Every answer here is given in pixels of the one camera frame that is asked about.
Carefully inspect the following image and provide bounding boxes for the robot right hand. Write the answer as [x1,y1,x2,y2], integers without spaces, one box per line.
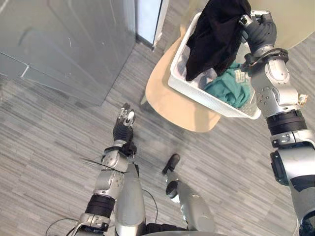
[239,11,278,54]

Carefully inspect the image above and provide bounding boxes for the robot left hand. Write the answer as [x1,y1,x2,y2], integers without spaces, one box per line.
[112,102,136,145]

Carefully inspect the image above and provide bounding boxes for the black garment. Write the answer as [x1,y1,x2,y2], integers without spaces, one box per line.
[185,0,252,82]

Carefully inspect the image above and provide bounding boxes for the white plastic laundry basket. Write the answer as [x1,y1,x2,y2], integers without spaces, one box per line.
[167,9,271,120]

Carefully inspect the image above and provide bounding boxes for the grey washing machine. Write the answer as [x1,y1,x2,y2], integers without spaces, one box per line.
[0,0,136,108]

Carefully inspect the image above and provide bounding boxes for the beige round table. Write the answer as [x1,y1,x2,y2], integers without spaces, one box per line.
[196,0,315,50]

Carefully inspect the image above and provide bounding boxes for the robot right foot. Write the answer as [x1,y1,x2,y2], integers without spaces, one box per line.
[161,153,181,176]

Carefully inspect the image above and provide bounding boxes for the teal green garment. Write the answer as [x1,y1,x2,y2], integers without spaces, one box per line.
[204,61,253,109]

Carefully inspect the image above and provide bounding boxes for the light wooden stool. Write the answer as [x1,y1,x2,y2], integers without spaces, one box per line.
[145,26,221,133]

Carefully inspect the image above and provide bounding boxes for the black framed glass door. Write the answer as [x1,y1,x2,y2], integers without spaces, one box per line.
[135,0,169,49]

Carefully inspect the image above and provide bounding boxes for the black cable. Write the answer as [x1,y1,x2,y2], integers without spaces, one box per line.
[141,188,158,224]

